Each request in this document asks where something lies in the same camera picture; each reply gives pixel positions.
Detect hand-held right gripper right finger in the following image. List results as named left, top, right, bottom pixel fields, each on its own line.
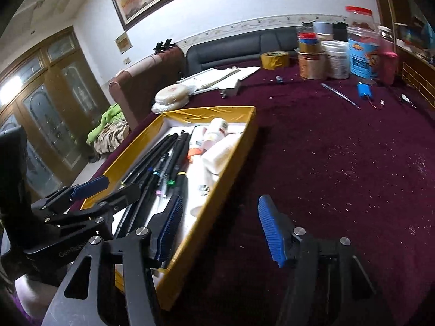
left=257, top=194, right=398, bottom=326

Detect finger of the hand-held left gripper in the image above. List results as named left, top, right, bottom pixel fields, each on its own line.
left=44, top=183, right=142, bottom=238
left=30, top=175, right=110, bottom=217

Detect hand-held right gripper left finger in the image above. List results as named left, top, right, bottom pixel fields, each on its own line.
left=41, top=193, right=185, bottom=326

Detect pink-capped black marker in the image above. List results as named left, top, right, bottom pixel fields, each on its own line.
left=154, top=163, right=168, bottom=198

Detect yellow cardboard box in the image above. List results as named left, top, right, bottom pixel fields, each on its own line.
left=80, top=106, right=257, bottom=311

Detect pile of black markers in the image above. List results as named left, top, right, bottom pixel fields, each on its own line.
left=114, top=130, right=191, bottom=238

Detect white plastic bottle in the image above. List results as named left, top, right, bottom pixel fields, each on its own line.
left=202, top=133, right=243, bottom=174

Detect small white orange-tipped bottle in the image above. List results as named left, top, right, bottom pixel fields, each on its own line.
left=187, top=126, right=208, bottom=164

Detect patterned blanket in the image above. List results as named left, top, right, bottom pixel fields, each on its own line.
left=93, top=122, right=131, bottom=155

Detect green cloth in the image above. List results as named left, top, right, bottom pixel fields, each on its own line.
left=86, top=104, right=125, bottom=145

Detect wooden glass-panel doors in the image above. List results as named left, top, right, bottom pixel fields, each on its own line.
left=0, top=25, right=113, bottom=198

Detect round white wrapped cake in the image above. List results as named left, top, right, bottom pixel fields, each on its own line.
left=154, top=85, right=192, bottom=104
left=151, top=98, right=189, bottom=114

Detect brown armchair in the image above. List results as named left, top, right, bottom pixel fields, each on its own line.
left=109, top=46, right=186, bottom=130

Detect silver pen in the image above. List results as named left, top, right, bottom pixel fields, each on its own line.
left=321, top=82, right=361, bottom=110

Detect small black object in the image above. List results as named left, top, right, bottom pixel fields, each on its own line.
left=153, top=39, right=177, bottom=55

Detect white papers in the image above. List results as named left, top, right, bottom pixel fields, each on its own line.
left=177, top=66, right=262, bottom=96

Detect blue battery pack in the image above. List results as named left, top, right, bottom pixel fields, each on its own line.
left=356, top=82, right=386, bottom=109

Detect clear jar with orange label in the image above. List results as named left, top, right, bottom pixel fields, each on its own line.
left=298, top=51, right=327, bottom=80

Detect white plastic jar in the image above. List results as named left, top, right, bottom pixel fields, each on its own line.
left=321, top=41, right=350, bottom=79

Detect dark leather sofa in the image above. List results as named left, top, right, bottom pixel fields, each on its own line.
left=186, top=25, right=306, bottom=75

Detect small metal folding tool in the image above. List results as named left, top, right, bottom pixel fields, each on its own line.
left=399, top=93, right=417, bottom=109

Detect red-lidded jar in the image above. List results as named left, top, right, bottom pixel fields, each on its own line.
left=297, top=30, right=320, bottom=55

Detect clear jar with blue label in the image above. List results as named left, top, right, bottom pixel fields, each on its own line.
left=345, top=6, right=383, bottom=85

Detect pink flask with knitted sleeve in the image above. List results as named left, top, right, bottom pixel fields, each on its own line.
left=377, top=25, right=399, bottom=85

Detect grey cylindrical container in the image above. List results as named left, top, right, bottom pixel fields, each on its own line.
left=313, top=20, right=335, bottom=36

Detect wooden counter with brick pattern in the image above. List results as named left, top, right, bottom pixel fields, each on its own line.
left=396, top=46, right=435, bottom=109

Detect small yellow wall plaque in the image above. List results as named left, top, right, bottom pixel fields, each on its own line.
left=114, top=31, right=133, bottom=55

